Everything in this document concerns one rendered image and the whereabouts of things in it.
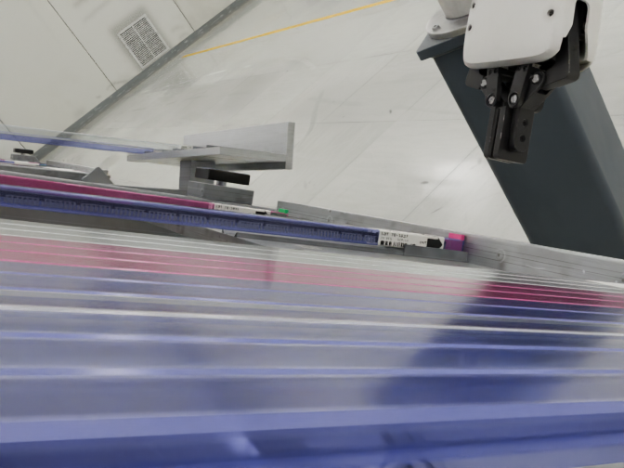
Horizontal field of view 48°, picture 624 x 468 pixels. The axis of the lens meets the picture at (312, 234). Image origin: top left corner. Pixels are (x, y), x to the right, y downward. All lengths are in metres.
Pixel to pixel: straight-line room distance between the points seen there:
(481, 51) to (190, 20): 8.24
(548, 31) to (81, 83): 7.89
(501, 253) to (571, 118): 0.62
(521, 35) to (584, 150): 0.60
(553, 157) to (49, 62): 7.43
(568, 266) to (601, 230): 0.76
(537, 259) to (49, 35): 7.95
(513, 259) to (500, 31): 0.18
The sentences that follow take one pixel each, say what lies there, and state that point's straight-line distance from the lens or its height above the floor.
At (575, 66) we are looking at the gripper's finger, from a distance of 0.55.
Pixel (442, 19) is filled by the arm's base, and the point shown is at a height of 0.71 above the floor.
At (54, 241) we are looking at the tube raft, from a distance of 0.18.
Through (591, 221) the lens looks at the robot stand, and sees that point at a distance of 1.22.
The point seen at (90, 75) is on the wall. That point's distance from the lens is 8.35.
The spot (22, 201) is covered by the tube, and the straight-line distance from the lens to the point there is 0.40.
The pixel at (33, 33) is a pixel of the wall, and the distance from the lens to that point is 8.28.
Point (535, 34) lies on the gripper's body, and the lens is 0.55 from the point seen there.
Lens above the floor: 1.01
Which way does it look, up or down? 25 degrees down
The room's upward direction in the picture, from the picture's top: 35 degrees counter-clockwise
